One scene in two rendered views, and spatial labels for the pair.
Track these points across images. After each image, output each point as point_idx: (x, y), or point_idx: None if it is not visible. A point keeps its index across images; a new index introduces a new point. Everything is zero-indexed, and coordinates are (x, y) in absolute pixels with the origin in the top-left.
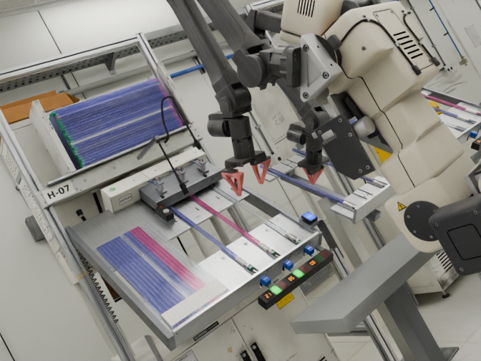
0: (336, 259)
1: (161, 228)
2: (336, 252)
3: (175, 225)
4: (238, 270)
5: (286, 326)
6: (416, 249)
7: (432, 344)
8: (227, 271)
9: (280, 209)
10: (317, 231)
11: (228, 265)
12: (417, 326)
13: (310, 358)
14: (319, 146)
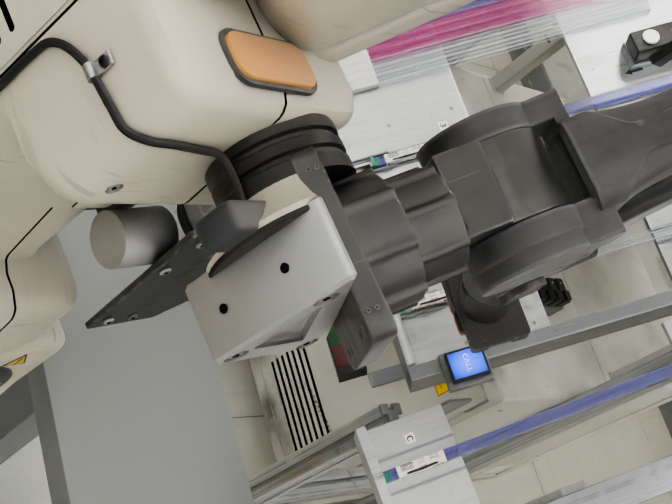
0: (363, 420)
1: (614, 34)
2: (377, 426)
3: (611, 66)
4: (387, 140)
5: (392, 360)
6: (65, 386)
7: (7, 418)
8: (394, 118)
9: (558, 328)
10: (420, 370)
11: (413, 127)
12: (28, 385)
13: (335, 408)
14: (464, 275)
